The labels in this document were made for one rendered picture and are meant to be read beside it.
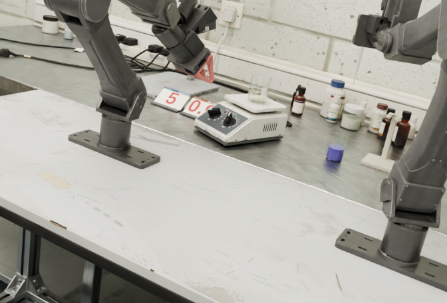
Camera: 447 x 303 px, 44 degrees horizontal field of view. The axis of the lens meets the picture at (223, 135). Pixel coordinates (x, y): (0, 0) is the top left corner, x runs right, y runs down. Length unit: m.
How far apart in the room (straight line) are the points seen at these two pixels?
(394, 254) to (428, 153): 0.18
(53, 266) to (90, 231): 1.13
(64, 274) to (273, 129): 0.93
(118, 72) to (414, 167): 0.56
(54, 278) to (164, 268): 1.16
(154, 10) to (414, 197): 0.60
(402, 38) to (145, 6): 0.48
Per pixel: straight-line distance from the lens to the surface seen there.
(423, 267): 0.97
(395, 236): 0.93
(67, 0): 0.96
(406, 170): 0.90
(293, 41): 1.87
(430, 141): 0.87
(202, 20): 1.27
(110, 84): 1.09
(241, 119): 1.32
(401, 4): 1.09
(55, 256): 2.05
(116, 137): 1.14
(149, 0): 1.11
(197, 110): 1.48
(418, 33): 0.98
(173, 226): 0.91
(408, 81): 1.78
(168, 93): 1.55
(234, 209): 1.00
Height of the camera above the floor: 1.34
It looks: 19 degrees down
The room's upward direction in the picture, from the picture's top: 10 degrees clockwise
